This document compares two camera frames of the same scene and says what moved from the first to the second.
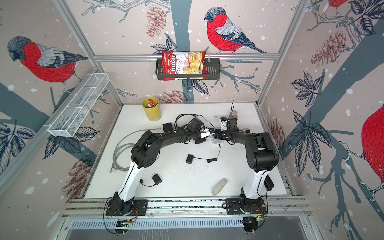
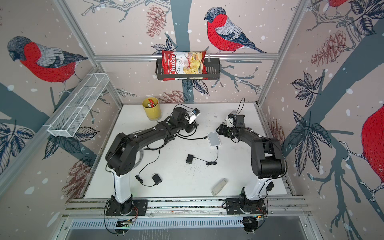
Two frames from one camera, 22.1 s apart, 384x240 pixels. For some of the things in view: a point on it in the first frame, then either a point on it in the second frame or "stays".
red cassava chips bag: x=183 y=62 stays
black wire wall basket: x=213 y=71 stays
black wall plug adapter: x=156 y=179 stays
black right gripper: x=217 y=133 → x=222 y=129
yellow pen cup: x=152 y=108 stays
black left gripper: x=201 y=141 → x=191 y=127
